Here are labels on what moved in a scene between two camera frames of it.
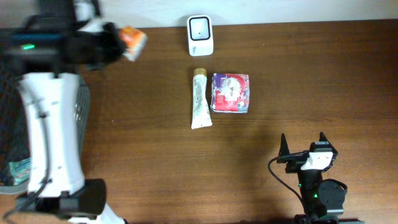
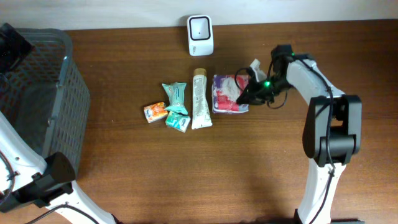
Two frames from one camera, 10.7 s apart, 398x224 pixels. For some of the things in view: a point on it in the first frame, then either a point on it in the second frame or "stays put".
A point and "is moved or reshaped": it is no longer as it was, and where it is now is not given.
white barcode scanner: x=200 y=35 stays put
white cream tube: x=201 y=117 stays put
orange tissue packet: x=136 y=40 to x=155 y=112
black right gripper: x=295 y=162 to x=252 y=93
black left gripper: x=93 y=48 to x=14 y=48
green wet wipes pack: x=20 y=170 is moved or reshaped
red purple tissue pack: x=230 y=93 stays put
